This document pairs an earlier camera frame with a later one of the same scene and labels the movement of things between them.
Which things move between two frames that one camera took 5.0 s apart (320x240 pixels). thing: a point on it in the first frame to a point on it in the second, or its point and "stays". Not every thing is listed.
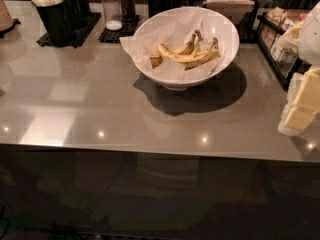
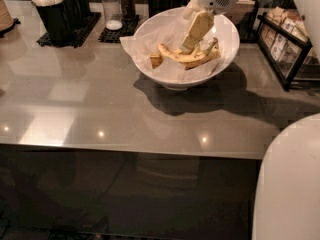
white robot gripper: [310, 39] to [215, 0]
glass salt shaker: [111, 6] stays
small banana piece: [156, 60] stays
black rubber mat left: [83, 30] stays
